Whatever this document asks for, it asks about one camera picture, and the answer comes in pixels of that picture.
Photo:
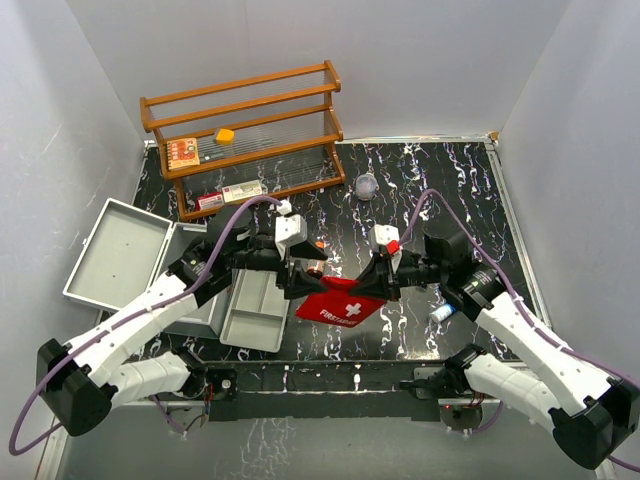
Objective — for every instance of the red white medicine box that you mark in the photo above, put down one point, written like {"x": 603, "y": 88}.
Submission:
{"x": 209, "y": 201}

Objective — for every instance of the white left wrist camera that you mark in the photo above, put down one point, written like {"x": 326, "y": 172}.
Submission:
{"x": 290, "y": 228}

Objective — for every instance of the clear round plastic container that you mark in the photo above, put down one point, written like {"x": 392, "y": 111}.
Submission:
{"x": 366, "y": 187}

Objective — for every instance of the wooden shelf rack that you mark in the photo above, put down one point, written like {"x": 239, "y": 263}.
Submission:
{"x": 286, "y": 132}

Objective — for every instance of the white blue bandage roll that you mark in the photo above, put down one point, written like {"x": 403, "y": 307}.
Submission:
{"x": 442, "y": 313}

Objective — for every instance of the white green medicine box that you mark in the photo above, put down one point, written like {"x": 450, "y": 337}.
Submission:
{"x": 242, "y": 191}

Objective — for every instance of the red first aid pouch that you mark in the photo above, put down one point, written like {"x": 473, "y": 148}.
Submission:
{"x": 337, "y": 305}

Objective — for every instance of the orange patterned box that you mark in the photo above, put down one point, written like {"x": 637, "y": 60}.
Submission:
{"x": 182, "y": 153}

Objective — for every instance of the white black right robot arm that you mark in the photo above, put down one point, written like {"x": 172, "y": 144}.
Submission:
{"x": 588, "y": 411}

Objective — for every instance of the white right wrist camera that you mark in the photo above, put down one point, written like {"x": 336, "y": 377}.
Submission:
{"x": 385, "y": 236}

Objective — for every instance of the grey plastic tray insert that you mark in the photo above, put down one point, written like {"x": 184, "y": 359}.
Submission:
{"x": 256, "y": 314}

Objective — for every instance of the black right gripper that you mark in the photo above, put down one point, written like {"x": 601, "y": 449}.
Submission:
{"x": 378, "y": 278}

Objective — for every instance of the yellow small box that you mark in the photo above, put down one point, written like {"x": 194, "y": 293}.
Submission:
{"x": 224, "y": 137}

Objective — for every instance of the brown medicine bottle orange cap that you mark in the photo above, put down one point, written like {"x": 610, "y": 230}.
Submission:
{"x": 316, "y": 265}

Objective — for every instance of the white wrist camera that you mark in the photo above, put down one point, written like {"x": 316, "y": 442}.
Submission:
{"x": 385, "y": 236}
{"x": 290, "y": 228}

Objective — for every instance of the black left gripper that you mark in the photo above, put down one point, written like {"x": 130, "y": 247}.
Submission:
{"x": 298, "y": 282}

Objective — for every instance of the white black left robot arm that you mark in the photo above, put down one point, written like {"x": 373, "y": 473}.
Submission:
{"x": 85, "y": 378}

